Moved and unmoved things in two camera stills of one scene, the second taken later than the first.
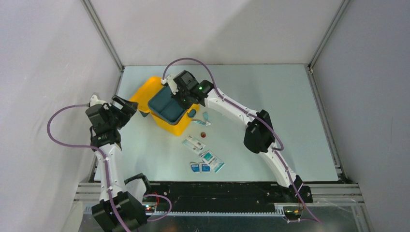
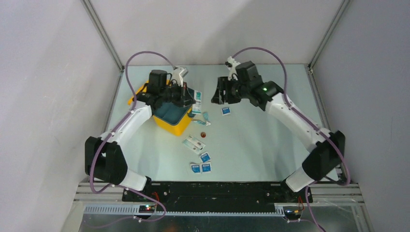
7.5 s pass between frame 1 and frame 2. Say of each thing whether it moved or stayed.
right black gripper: moved
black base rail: stayed
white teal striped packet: stayed
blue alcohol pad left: stayed
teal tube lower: stayed
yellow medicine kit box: stayed
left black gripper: moved
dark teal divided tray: stayed
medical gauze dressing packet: moved
